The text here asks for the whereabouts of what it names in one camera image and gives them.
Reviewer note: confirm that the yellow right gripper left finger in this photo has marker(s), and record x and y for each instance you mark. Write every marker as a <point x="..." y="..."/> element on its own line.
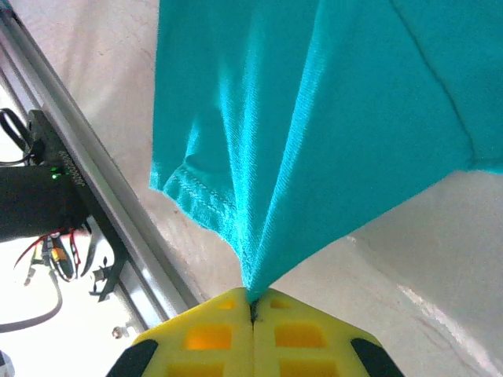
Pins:
<point x="204" y="337"/>

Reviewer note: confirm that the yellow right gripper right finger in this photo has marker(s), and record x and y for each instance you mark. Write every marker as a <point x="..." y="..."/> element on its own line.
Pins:
<point x="306" y="337"/>

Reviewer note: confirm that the teal t-shirt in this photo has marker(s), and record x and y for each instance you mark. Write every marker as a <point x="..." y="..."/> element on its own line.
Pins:
<point x="314" y="118"/>

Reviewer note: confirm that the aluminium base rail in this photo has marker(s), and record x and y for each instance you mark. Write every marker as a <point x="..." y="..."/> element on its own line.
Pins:
<point x="129" y="220"/>

